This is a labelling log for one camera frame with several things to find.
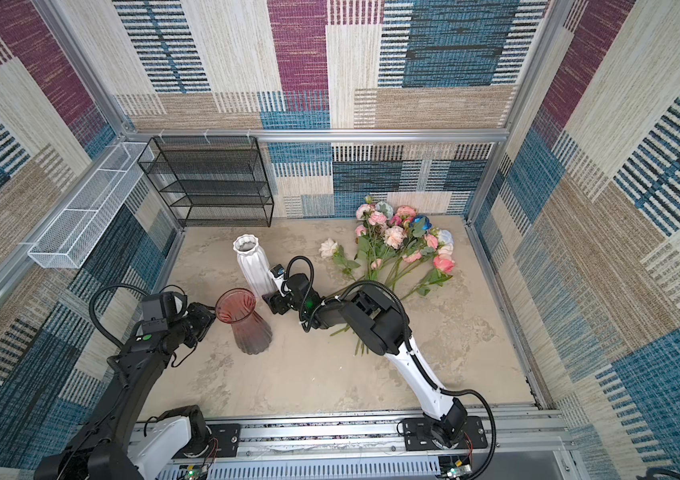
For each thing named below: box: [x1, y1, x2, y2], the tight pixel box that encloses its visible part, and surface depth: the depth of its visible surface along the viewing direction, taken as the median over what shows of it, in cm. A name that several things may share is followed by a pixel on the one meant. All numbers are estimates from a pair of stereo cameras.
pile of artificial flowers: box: [354, 197, 455, 300], surface depth 107 cm
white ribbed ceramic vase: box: [233, 234, 277, 298], surface depth 87 cm
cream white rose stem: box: [319, 238, 361, 282], surface depth 108 cm
